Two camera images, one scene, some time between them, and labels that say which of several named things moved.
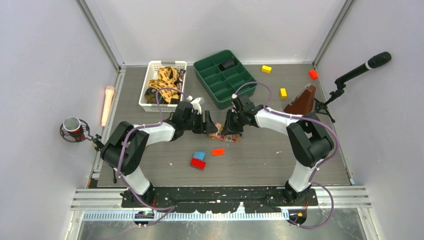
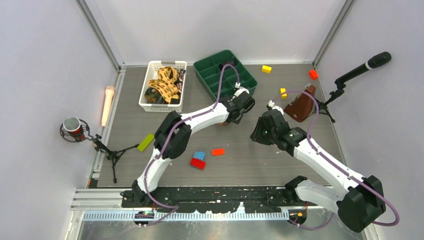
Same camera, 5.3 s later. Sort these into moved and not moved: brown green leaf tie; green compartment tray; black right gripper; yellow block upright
Moved: black right gripper
Not moved: brown green leaf tie; green compartment tray; yellow block upright
